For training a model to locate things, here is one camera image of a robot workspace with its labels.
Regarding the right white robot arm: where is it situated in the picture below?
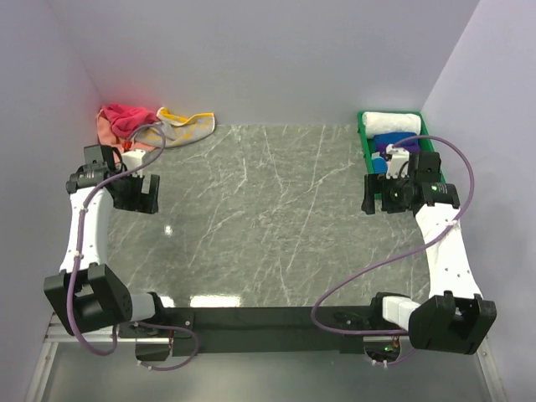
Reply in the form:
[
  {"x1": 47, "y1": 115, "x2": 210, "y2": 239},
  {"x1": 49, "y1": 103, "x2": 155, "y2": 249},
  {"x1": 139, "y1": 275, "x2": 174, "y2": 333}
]
[{"x1": 362, "y1": 146, "x2": 497, "y2": 354}]

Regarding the purple rolled towel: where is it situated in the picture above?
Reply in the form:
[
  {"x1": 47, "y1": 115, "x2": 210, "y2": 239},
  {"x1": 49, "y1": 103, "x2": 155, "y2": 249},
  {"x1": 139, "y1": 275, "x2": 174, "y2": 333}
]
[{"x1": 374, "y1": 141, "x2": 421, "y2": 155}]

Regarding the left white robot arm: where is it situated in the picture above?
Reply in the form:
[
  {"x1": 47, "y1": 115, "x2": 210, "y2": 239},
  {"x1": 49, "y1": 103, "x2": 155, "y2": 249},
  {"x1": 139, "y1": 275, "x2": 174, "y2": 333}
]
[{"x1": 44, "y1": 145, "x2": 168, "y2": 337}]

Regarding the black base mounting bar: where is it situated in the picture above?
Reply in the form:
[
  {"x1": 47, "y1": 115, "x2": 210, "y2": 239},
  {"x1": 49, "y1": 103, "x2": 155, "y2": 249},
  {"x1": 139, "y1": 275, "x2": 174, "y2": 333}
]
[{"x1": 119, "y1": 306, "x2": 400, "y2": 361}]

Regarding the white rolled towel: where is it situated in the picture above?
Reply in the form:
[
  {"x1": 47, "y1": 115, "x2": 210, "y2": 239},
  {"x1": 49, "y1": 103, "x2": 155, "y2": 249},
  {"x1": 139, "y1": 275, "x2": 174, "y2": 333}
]
[{"x1": 361, "y1": 111, "x2": 422, "y2": 139}]

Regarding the yellow grey patterned towel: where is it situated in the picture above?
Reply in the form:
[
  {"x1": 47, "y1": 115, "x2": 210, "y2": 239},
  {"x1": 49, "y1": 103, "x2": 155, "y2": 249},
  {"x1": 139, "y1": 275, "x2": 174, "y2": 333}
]
[{"x1": 156, "y1": 107, "x2": 216, "y2": 148}]

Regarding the light blue rolled towel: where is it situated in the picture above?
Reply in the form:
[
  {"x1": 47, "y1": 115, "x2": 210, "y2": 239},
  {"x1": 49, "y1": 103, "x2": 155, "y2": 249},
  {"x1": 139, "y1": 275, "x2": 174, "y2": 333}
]
[{"x1": 371, "y1": 152, "x2": 389, "y2": 174}]

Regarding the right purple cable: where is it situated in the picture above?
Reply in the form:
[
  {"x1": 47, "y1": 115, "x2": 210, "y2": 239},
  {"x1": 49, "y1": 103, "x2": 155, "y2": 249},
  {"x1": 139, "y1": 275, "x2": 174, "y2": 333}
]
[{"x1": 310, "y1": 135, "x2": 476, "y2": 368}]

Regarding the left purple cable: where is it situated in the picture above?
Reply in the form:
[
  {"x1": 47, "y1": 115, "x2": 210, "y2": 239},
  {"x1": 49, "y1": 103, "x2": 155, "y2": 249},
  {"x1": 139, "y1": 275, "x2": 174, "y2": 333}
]
[{"x1": 66, "y1": 123, "x2": 200, "y2": 372}]

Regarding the salmon orange towel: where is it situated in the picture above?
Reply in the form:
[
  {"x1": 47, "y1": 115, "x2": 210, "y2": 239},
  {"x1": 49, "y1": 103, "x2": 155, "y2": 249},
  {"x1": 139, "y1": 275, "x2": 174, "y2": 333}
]
[{"x1": 95, "y1": 111, "x2": 156, "y2": 156}]

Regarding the pink crumpled towel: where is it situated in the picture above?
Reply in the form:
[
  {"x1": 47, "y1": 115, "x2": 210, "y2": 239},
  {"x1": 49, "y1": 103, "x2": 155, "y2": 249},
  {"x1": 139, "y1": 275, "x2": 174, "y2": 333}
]
[{"x1": 101, "y1": 103, "x2": 160, "y2": 139}]

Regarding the aluminium rail frame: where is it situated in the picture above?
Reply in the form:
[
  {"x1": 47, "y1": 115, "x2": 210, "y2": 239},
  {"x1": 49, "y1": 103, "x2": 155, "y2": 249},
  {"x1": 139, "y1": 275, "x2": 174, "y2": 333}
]
[{"x1": 26, "y1": 317, "x2": 507, "y2": 401}]

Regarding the purple cable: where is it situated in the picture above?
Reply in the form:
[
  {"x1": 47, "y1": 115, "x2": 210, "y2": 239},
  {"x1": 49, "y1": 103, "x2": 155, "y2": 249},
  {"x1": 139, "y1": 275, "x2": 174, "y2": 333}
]
[
  {"x1": 66, "y1": 123, "x2": 200, "y2": 372},
  {"x1": 310, "y1": 135, "x2": 476, "y2": 368}
]

